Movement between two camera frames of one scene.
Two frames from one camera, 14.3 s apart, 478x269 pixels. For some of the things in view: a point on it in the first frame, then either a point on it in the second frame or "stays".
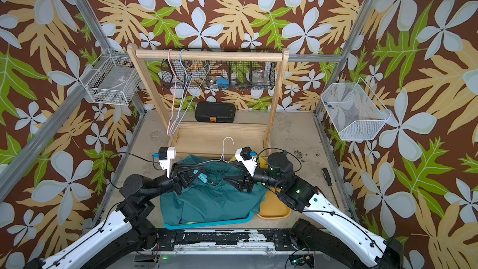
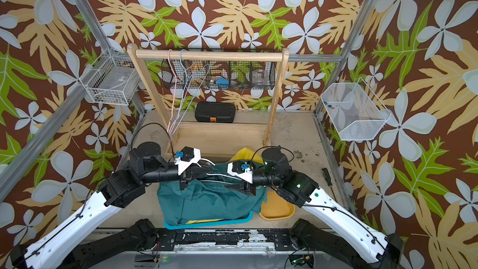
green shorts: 210,198 stays
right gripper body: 251,181 stays
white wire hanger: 223,152 -> 216,174
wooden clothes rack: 218,140 stays
